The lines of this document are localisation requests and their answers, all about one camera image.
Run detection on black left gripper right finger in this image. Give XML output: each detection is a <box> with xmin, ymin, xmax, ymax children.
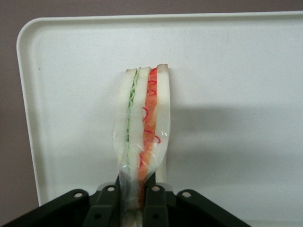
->
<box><xmin>143</xmin><ymin>182</ymin><xmax>253</xmax><ymax>227</ymax></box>

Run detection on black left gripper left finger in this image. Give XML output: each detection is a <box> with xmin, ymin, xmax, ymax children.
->
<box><xmin>0</xmin><ymin>183</ymin><xmax>122</xmax><ymax>227</ymax></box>

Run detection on cream plastic tray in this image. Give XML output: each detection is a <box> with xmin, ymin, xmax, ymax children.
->
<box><xmin>16</xmin><ymin>11</ymin><xmax>303</xmax><ymax>227</ymax></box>

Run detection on plastic-wrapped triangle sandwich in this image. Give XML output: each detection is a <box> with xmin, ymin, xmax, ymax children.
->
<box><xmin>112</xmin><ymin>63</ymin><xmax>171</xmax><ymax>227</ymax></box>

